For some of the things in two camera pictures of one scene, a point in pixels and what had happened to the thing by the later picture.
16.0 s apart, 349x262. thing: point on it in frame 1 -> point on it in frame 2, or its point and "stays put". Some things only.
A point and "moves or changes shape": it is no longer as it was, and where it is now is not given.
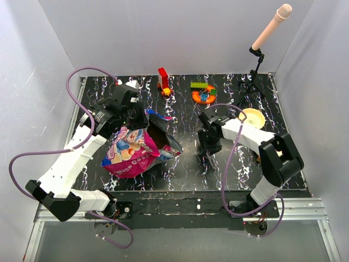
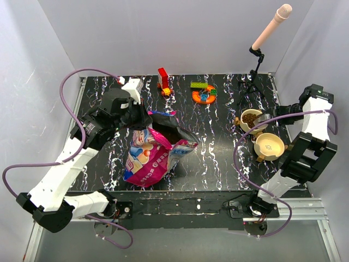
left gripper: x=143 y=123 stays put
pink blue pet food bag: x=132 y=152 moves or changes shape
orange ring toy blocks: x=205 y=99 stays put
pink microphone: x=283 y=13 stays put
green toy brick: x=199 y=84 stays put
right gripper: x=204 y=146 -> x=278 y=109
